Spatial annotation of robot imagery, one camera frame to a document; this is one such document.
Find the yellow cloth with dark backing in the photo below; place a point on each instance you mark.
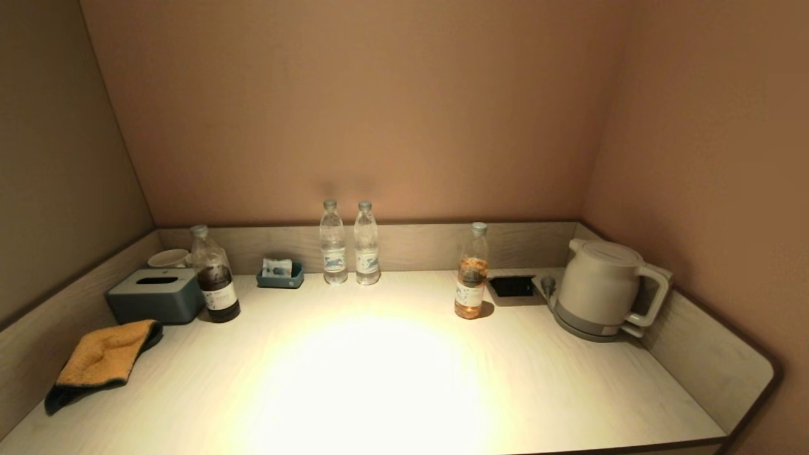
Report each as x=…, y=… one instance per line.
x=101, y=357

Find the clear water bottle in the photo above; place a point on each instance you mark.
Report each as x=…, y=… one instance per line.
x=333, y=253
x=366, y=253

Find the plastic bottle with orange tea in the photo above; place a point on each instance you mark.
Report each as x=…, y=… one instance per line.
x=471, y=284

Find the black recessed power socket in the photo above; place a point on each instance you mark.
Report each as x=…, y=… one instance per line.
x=512, y=286

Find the white tea sachet packet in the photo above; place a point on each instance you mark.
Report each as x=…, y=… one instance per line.
x=277, y=266

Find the small blue-grey tray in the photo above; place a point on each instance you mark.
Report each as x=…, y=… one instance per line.
x=281, y=282

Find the grey kettle power plug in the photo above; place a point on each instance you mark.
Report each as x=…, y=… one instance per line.
x=548, y=284

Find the grey kettle base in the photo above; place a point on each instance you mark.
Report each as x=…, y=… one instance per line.
x=572, y=329

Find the plastic bottle with dark drink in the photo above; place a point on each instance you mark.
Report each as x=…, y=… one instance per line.
x=218, y=292

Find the cream electric kettle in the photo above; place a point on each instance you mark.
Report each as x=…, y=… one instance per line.
x=597, y=284

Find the white ceramic cup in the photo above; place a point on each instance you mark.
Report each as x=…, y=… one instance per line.
x=167, y=258

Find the grey-blue tissue box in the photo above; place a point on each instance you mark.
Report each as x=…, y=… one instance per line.
x=152, y=303

